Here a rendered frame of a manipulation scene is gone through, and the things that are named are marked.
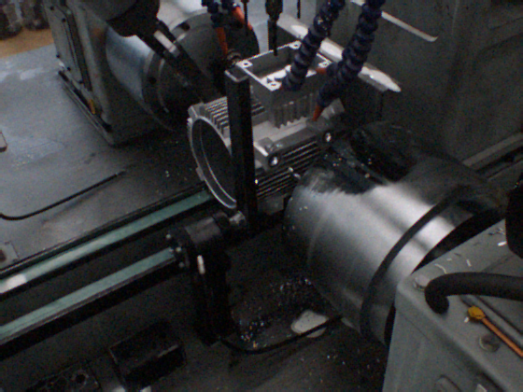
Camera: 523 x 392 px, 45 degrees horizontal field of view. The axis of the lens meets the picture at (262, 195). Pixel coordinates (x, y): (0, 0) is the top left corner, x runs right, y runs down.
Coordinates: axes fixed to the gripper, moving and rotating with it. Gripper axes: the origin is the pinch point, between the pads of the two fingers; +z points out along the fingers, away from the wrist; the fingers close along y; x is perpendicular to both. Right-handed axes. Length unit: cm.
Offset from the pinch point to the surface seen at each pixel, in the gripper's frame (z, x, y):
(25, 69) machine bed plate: 22, 25, 85
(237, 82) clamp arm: -14.0, -1.8, -21.0
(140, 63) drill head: 0.3, 3.8, 17.0
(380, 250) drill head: -1.1, 0.9, -42.8
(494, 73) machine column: 21.5, -34.4, -22.7
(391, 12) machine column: 10.0, -30.0, -8.3
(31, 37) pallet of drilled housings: 94, 30, 243
